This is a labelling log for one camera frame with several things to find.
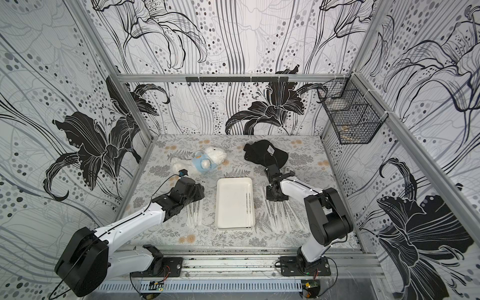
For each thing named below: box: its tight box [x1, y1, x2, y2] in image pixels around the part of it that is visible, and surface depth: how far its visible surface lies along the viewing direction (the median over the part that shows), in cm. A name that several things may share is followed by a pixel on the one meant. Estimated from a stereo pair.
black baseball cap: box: [243, 139, 289, 170], surface depth 107 cm
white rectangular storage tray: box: [215, 177, 256, 230], surface depth 91 cm
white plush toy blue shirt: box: [171, 146, 227, 175], surface depth 100 cm
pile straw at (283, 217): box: [263, 198, 307, 234], surface depth 87 cm
